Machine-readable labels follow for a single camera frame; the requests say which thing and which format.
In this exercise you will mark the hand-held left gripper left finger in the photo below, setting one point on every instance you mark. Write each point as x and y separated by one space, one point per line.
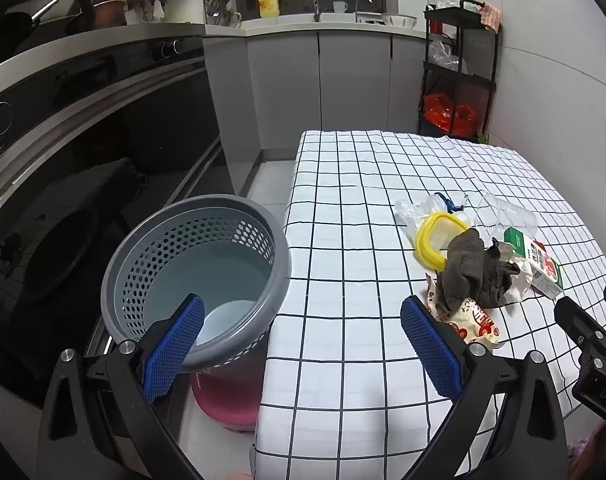
175 340

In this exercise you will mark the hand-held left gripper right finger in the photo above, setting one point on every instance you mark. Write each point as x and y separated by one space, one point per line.
430 350

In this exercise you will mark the white red snack wrapper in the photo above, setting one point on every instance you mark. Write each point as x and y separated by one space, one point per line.
475 322

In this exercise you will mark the green white carton box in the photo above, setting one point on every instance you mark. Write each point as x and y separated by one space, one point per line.
543 265

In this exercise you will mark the white tissue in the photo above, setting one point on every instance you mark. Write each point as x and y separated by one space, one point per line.
520 280

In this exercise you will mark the grey perforated plastic basket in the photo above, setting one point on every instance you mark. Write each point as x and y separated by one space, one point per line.
158 270

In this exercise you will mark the dark grey rag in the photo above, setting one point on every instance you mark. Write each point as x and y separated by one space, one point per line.
465 265

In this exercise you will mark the yellow rimmed clear lid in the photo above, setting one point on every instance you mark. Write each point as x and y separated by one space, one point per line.
423 240

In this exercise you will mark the pink plastic stool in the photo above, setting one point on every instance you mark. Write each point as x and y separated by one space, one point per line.
223 400

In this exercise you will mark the clear plastic container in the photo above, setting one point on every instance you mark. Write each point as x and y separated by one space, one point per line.
508 215

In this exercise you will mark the clear plastic bag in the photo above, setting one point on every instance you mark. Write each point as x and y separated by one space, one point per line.
413 212

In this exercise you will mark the blue plastic strip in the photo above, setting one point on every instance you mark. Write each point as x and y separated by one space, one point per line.
445 201

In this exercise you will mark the white checked tablecloth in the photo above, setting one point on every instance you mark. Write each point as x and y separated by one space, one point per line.
358 210

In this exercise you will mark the black built-in oven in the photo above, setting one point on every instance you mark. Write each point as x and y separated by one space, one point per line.
108 125

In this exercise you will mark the orange plastic bag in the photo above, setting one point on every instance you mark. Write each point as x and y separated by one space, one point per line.
464 117
438 112

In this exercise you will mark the grey kitchen cabinet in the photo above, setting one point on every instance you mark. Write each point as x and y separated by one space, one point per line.
353 80

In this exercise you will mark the crumpled transparent bag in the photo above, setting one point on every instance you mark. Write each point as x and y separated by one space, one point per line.
443 52

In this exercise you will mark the red checked cloth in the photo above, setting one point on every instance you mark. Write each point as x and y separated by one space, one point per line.
490 16

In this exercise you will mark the red packet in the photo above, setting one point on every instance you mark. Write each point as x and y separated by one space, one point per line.
435 26

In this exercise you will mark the black metal shelf rack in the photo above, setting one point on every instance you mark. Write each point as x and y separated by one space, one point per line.
448 12

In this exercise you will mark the steel bowl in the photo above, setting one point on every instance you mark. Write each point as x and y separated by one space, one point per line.
400 20

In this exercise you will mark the brown cooking pot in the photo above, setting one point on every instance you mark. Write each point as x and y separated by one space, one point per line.
108 12

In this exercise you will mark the yellow detergent bottle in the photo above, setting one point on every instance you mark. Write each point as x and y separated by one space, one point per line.
269 6

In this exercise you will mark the black frying pan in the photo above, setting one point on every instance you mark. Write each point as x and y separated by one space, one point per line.
23 25

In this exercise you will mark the steel sink faucet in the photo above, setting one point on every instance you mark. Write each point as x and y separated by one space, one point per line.
357 6

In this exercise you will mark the white mug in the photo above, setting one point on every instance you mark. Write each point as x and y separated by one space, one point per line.
339 7

